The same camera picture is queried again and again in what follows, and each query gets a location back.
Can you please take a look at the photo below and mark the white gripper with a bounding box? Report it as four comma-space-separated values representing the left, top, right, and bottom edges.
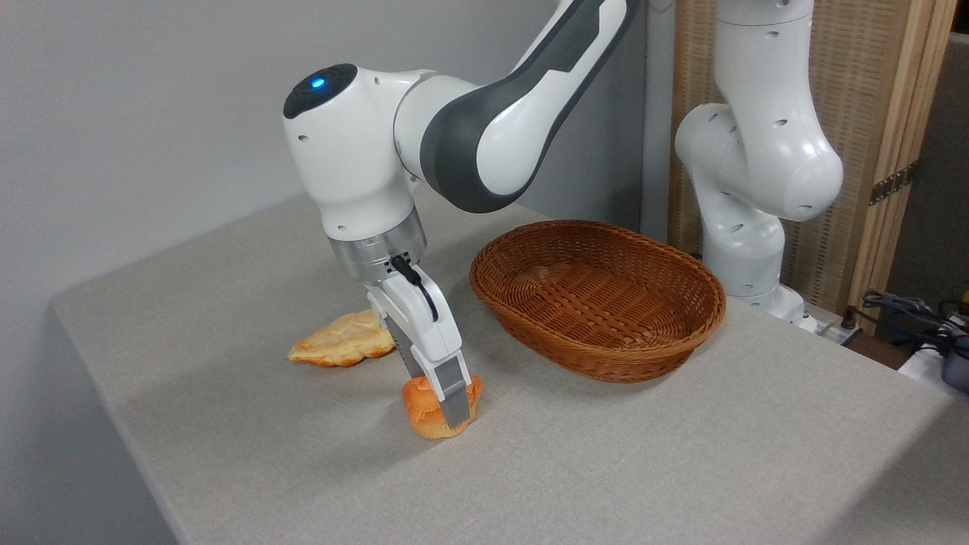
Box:
366, 263, 475, 428

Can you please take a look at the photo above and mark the round orange bread bun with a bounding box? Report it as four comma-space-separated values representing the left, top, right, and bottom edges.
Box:
401, 375, 485, 441

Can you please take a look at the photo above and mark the flat leaf-shaped bread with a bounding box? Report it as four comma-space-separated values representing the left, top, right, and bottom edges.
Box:
287, 308, 397, 369

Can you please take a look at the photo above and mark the brown wicker basket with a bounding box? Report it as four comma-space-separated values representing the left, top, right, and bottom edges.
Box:
469, 220, 728, 385

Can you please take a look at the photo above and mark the white power strip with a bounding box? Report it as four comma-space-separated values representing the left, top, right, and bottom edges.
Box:
812, 316, 862, 347

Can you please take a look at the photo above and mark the metal screen hinge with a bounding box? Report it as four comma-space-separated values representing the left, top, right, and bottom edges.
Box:
868, 160, 919, 207

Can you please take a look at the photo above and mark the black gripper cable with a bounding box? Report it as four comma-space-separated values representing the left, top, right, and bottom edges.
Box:
390, 254, 440, 323

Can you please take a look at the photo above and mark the dark cable bundle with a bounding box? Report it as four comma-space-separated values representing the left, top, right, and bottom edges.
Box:
861, 289, 969, 358

